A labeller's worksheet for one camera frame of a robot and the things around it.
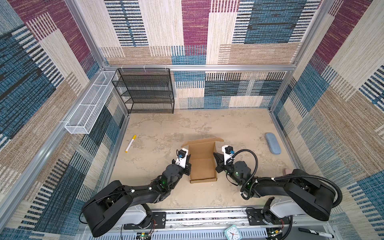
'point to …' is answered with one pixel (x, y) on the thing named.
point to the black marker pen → (321, 234)
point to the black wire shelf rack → (145, 90)
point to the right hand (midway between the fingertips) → (213, 155)
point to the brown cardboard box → (202, 163)
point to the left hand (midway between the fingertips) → (190, 154)
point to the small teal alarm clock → (233, 233)
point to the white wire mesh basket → (80, 121)
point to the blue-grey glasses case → (274, 146)
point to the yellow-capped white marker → (133, 139)
